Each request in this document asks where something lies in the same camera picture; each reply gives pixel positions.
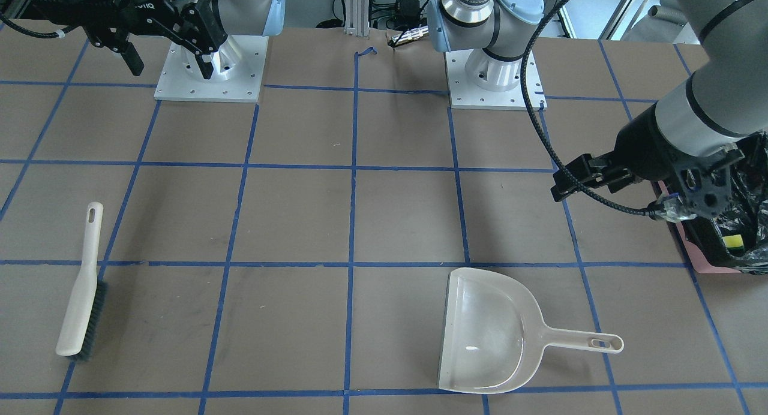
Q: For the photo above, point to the aluminium frame post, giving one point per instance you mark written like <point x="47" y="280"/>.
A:
<point x="356" y="18"/>

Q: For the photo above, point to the beige plastic dustpan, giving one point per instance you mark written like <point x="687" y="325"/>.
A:
<point x="495" y="335"/>

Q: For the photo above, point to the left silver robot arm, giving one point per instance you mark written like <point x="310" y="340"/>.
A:
<point x="686" y="130"/>

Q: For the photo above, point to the beige hand brush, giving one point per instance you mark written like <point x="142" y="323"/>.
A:
<point x="87" y="296"/>

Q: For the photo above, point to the yellow sponge piece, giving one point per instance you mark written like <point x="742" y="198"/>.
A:
<point x="734" y="244"/>

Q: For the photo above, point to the bin with black liner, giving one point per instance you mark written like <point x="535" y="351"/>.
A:
<point x="729" y="189"/>

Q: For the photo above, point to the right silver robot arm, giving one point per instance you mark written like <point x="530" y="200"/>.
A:
<point x="238" y="17"/>

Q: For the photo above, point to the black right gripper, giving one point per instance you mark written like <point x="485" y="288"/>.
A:
<point x="133" y="8"/>

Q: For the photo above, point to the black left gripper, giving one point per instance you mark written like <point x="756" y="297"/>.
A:
<point x="643" y="146"/>

